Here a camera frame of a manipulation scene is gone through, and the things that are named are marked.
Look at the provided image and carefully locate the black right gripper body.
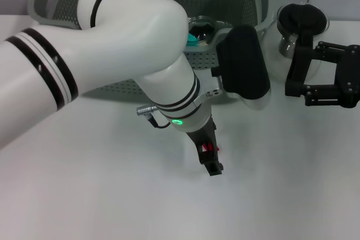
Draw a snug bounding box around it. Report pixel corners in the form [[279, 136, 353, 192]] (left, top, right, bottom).
[[334, 43, 360, 108]]

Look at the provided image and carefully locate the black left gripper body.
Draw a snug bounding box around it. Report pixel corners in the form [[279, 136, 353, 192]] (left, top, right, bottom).
[[185, 115, 218, 165]]

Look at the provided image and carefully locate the glass jar with teal bricks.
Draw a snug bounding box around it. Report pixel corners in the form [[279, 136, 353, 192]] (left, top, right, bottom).
[[187, 15, 219, 47]]

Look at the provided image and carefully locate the glass carafe with black handle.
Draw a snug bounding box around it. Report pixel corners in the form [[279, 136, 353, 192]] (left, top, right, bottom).
[[260, 2, 330, 83]]

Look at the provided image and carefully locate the left arm cable with plug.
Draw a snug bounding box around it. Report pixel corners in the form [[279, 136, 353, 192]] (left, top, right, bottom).
[[136, 105, 172, 130]]

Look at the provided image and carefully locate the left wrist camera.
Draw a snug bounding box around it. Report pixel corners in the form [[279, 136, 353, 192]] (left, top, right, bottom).
[[210, 25, 272, 111]]

